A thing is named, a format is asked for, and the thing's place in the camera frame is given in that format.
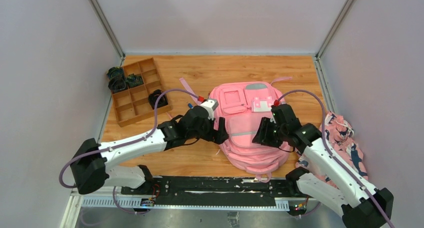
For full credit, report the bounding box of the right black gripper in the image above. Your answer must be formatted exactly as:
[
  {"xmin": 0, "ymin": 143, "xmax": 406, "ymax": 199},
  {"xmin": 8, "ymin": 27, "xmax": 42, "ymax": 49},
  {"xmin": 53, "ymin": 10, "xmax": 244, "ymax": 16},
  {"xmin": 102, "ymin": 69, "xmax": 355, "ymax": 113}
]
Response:
[{"xmin": 252, "ymin": 117, "xmax": 288, "ymax": 148}]

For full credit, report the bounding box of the pink student backpack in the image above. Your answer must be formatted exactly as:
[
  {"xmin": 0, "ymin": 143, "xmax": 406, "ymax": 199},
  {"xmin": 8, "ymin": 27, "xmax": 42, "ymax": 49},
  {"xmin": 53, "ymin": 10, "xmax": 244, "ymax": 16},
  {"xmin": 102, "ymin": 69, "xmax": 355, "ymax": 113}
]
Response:
[{"xmin": 179, "ymin": 76, "xmax": 302, "ymax": 183}]

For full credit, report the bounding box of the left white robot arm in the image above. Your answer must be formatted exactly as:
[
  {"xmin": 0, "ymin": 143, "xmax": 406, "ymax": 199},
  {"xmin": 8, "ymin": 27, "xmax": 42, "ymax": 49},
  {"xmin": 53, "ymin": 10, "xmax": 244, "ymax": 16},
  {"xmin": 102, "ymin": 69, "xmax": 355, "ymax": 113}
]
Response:
[{"xmin": 70, "ymin": 99, "xmax": 229, "ymax": 195}]

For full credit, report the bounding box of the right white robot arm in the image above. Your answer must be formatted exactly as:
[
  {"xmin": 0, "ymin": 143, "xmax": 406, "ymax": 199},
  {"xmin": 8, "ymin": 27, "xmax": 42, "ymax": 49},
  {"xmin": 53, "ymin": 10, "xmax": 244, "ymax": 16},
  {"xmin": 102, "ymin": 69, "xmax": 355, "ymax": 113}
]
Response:
[{"xmin": 252, "ymin": 104, "xmax": 394, "ymax": 228}]

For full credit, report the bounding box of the pink patterned cloth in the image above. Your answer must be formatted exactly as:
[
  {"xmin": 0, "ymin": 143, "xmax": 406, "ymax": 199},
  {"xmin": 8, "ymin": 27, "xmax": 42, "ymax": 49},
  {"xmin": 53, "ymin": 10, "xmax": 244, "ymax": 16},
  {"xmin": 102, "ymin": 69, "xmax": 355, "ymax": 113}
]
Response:
[{"xmin": 295, "ymin": 112, "xmax": 369, "ymax": 188}]

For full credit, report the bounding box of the wooden divided organizer tray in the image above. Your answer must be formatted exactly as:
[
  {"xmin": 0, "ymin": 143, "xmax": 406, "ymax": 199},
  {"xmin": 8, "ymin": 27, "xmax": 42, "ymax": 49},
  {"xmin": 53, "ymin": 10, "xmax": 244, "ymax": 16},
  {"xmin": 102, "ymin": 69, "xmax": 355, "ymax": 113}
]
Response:
[{"xmin": 109, "ymin": 57, "xmax": 165, "ymax": 127}]

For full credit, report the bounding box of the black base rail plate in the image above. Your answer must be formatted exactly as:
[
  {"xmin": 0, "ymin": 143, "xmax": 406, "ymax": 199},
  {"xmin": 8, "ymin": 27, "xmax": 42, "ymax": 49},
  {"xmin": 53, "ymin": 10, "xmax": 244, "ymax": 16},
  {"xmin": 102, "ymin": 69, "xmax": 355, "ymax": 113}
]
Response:
[{"xmin": 118, "ymin": 176, "xmax": 307, "ymax": 207}]

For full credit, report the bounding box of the black strap roll in tray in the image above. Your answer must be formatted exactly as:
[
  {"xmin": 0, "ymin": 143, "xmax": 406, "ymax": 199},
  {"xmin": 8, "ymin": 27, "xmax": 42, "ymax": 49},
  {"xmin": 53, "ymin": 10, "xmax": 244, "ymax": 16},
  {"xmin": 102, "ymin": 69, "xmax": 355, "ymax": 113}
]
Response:
[{"xmin": 148, "ymin": 89, "xmax": 169, "ymax": 110}]

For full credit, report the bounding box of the dark green strap roll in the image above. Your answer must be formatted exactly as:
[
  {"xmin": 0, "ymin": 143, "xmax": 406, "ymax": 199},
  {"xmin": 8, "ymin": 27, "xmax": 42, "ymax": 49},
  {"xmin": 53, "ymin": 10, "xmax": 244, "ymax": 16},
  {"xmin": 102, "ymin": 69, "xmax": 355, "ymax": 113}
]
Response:
[{"xmin": 125, "ymin": 73, "xmax": 145, "ymax": 88}]

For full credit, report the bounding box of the black strap roll outside tray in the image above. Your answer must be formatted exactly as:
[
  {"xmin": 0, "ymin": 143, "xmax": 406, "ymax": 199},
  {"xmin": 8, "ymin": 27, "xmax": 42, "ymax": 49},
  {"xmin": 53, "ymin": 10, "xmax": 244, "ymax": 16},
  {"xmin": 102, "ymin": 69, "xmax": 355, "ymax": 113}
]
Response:
[{"xmin": 107, "ymin": 77, "xmax": 128, "ymax": 94}]

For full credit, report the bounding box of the dark strap roll top left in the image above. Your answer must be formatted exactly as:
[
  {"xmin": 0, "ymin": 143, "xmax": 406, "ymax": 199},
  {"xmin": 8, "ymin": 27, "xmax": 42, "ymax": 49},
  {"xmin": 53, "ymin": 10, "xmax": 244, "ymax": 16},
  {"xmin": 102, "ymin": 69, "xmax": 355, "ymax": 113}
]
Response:
[{"xmin": 106, "ymin": 66, "xmax": 125, "ymax": 80}]

